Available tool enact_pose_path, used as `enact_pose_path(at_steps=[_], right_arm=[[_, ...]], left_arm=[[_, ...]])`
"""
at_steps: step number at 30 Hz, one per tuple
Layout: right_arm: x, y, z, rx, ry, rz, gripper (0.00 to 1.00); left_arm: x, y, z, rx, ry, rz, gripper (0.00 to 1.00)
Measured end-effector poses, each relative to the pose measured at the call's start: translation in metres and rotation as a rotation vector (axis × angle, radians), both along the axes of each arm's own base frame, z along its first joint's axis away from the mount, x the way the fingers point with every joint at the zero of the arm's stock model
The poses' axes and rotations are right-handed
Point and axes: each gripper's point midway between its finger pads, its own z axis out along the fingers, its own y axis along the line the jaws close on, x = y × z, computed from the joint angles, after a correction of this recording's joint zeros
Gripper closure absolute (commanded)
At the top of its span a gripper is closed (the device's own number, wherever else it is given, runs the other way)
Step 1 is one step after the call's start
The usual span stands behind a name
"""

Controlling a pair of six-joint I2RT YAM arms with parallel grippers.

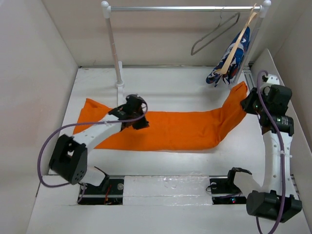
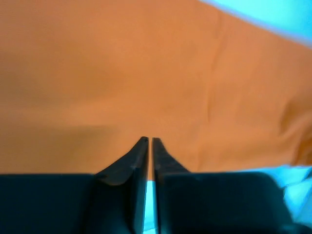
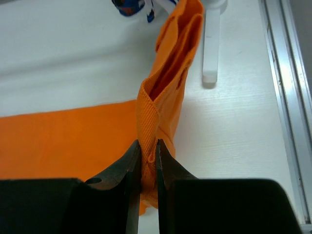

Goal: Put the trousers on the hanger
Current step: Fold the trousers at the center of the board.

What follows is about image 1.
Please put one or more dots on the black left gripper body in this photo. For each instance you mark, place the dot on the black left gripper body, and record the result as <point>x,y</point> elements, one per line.
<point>140,123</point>

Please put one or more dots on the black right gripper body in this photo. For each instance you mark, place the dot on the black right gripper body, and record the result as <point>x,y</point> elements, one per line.
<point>254,104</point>

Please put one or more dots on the orange trousers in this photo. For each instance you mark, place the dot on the orange trousers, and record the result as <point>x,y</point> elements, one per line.
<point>182,131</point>

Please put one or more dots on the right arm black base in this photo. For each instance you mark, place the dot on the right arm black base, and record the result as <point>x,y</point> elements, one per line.
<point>224,192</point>

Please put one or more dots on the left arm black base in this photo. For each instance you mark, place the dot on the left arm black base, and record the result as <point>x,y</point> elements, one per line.
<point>113,195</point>

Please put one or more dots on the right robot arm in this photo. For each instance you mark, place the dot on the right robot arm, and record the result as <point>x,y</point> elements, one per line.
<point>275,199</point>

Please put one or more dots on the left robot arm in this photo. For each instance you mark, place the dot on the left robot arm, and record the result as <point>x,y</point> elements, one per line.
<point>70,155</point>

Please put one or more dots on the wooden clothes hanger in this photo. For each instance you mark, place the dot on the wooden clothes hanger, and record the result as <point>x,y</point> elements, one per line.
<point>231,55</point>

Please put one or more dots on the blue patterned garment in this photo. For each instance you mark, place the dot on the blue patterned garment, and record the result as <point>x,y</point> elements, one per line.
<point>215,76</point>

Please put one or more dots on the aluminium side rail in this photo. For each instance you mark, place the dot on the aluminium side rail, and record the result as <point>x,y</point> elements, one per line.
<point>249,77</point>

